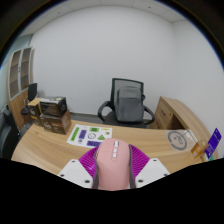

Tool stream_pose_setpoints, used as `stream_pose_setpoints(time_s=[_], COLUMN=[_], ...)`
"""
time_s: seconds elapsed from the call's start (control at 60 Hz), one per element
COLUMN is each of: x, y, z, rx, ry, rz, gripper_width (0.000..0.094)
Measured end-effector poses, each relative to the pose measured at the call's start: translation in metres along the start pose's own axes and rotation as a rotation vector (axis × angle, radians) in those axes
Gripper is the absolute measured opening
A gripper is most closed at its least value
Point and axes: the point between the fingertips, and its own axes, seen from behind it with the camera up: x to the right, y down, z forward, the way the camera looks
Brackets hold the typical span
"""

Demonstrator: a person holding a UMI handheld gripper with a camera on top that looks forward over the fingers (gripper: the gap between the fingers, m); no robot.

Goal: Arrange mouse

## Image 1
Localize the pink computer mouse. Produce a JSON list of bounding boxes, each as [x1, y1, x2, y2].
[[94, 138, 133, 192]]

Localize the black mesh office chair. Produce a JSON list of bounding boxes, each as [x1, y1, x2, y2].
[[97, 77, 156, 129]]

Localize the small orange-brown box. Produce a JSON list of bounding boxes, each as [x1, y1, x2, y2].
[[190, 139, 209, 159]]

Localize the wide brown cardboard box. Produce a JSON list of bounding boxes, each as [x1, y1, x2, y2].
[[39, 109, 73, 135]]

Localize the black cardboard box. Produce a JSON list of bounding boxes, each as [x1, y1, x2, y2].
[[38, 96, 68, 118]]

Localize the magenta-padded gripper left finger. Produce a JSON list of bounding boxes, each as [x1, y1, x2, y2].
[[57, 146, 101, 189]]

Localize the grey backpack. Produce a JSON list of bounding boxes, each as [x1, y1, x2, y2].
[[114, 85, 146, 123]]

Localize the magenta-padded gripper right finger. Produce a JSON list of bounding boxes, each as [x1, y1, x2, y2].
[[128, 143, 171, 188]]

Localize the wooden shelf cabinet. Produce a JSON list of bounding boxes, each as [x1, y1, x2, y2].
[[5, 46, 36, 129]]

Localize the purple card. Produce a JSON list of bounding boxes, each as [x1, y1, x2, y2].
[[204, 127, 223, 159]]

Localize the white sticker sheet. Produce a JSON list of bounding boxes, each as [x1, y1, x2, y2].
[[66, 123, 113, 148]]

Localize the wooden side cabinet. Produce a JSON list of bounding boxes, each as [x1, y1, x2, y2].
[[151, 96, 218, 151]]

